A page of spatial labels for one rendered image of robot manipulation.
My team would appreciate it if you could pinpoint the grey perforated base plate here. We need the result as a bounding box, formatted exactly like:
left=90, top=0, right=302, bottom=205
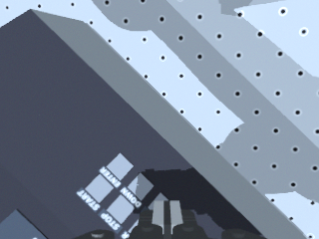
left=0, top=0, right=319, bottom=239

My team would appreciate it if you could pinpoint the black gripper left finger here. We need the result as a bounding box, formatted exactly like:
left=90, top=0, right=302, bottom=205
left=73, top=201, right=167, bottom=239

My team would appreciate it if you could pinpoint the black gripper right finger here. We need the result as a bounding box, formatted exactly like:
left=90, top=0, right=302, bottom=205
left=166, top=201, right=267, bottom=239

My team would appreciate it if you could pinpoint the white lab instrument with lid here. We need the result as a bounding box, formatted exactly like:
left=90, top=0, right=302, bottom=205
left=0, top=9, right=307, bottom=239

